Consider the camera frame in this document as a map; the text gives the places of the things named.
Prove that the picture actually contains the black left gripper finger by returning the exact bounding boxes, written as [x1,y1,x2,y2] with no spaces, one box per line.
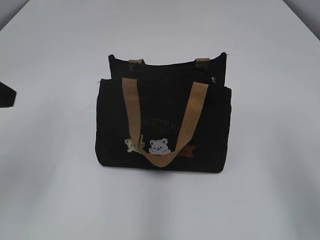
[0,82,17,108]

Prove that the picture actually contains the black canvas tote bag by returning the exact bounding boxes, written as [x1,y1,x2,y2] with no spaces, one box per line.
[95,52,232,173]

